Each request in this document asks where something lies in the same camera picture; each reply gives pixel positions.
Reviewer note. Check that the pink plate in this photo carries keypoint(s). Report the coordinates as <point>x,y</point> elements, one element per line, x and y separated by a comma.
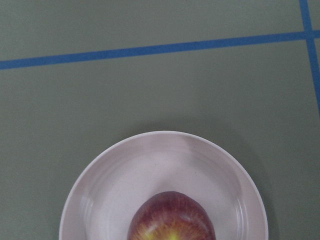
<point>107,194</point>

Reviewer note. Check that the red yellow apple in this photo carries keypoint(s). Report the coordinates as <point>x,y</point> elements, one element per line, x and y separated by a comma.
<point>171,215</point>

